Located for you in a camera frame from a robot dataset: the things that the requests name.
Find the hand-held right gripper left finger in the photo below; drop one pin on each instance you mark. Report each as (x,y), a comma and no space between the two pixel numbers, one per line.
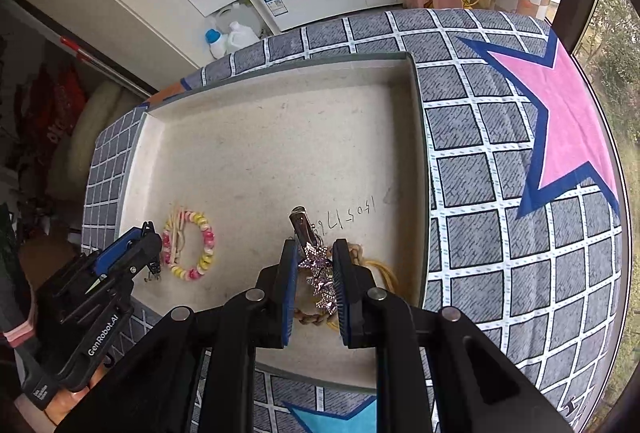
(289,298)

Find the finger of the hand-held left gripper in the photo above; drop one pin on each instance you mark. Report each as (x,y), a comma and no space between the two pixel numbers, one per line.
(112,267)
(127,238)

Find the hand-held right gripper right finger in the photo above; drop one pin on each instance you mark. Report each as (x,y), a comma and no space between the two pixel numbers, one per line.
(342,298)

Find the silver rhinestone hair clip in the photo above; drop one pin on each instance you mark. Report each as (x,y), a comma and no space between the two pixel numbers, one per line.
(315,270)

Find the beige bow hair clip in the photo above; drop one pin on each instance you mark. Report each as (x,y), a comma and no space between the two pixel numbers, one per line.
(175,238)

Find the grey shallow tray box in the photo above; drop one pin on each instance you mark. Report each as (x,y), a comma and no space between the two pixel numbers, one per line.
(250,153)

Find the person's left hand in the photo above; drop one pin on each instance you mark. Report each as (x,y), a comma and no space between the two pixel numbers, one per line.
(75,400)

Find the grey checked star tablecloth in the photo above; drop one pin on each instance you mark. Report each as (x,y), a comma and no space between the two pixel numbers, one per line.
(500,193)

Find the white bottle blue cap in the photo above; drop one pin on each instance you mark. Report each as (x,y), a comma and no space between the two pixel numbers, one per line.
(216,43)

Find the white detergent jug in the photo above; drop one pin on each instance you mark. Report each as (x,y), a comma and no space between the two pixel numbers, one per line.
(242,38)
(237,13)

